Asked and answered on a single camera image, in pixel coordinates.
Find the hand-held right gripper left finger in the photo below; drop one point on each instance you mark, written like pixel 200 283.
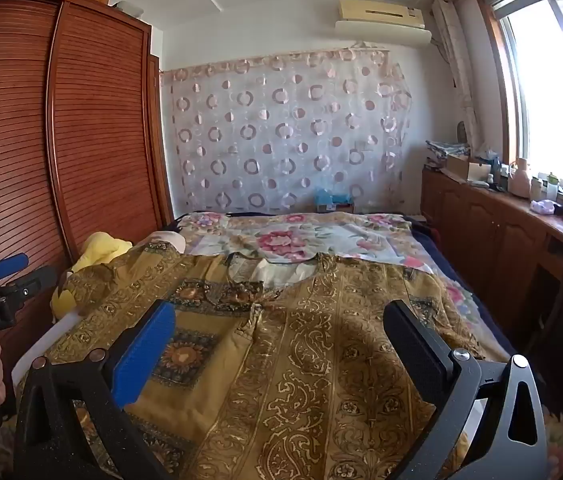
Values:
pixel 144 355

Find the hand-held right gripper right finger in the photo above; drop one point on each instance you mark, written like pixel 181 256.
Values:
pixel 414 345

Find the golden paisley patterned garment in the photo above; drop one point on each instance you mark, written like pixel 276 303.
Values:
pixel 311 360

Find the yellow plush toy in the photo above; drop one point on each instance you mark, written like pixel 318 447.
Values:
pixel 101 252

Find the navy blue bed sheet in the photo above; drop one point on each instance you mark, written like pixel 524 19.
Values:
pixel 454 270

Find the beige cloth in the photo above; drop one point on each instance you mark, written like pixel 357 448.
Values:
pixel 171 241

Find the wooden sideboard cabinet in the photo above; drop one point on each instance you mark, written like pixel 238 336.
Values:
pixel 486 230

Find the floral print blanket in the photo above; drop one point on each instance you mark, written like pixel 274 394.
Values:
pixel 311 235

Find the wooden slatted wardrobe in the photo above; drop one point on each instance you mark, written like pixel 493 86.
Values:
pixel 86 135

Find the blue tissue pack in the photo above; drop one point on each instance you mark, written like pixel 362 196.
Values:
pixel 331 197

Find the brown cardboard box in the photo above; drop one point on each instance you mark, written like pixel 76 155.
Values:
pixel 456 166

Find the white box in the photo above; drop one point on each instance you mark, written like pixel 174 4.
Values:
pixel 479 172

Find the white plastic bag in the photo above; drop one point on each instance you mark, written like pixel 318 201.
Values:
pixel 541 206

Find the green capped bottle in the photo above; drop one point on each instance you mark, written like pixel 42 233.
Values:
pixel 552 190

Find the sheer circle pattern curtain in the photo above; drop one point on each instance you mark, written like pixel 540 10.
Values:
pixel 271 135

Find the white tied window curtain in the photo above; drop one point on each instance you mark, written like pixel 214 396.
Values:
pixel 454 60

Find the wood framed window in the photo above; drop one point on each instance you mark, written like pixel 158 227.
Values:
pixel 551 85

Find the white air deflector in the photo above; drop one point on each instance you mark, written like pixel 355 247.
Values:
pixel 386 35

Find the cream wall air conditioner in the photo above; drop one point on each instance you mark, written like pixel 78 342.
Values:
pixel 376 10

